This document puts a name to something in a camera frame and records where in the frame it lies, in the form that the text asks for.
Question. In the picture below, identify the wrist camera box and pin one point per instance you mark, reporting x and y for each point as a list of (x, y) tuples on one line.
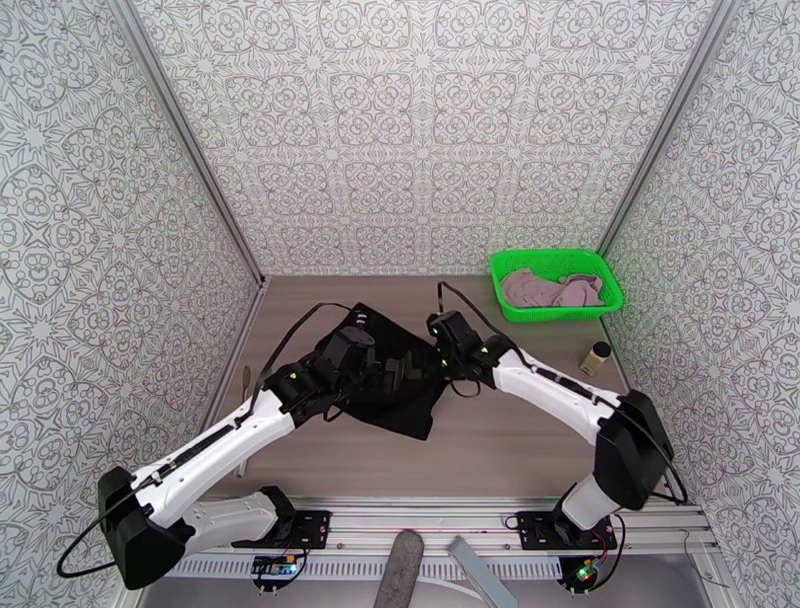
[(360, 317), (447, 322)]

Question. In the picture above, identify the small green circuit board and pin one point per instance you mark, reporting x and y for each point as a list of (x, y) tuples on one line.
[(586, 572), (273, 567)]

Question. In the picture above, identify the green plastic perforated basket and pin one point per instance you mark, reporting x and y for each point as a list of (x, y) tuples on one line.
[(537, 315)]

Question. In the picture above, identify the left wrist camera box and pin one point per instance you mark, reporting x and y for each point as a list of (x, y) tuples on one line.
[(360, 317)]

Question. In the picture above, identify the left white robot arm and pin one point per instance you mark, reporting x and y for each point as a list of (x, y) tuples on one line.
[(219, 444)]

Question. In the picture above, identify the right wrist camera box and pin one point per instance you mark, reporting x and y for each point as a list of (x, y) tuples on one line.
[(447, 322)]

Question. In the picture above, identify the aluminium corner post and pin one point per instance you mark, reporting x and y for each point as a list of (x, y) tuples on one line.
[(666, 125), (190, 140)]

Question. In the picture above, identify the beige bottle with black cap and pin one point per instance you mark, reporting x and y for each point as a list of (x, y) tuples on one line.
[(594, 361)]

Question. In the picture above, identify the black garment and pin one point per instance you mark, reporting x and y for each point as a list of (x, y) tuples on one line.
[(400, 412)]

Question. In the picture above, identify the mauve pink garment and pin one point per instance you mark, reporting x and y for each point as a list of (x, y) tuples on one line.
[(537, 290)]

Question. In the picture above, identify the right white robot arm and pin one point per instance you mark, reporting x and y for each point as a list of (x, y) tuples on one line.
[(550, 394)]

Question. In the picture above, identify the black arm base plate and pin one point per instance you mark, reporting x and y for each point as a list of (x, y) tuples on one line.
[(531, 531), (312, 528)]

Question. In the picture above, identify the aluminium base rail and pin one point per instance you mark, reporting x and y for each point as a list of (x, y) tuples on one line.
[(425, 519)]

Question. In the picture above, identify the aluminium side rail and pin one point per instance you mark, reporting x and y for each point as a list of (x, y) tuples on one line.
[(245, 325)]

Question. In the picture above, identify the flat grey metal strip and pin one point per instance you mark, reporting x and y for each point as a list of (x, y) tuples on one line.
[(478, 572)]

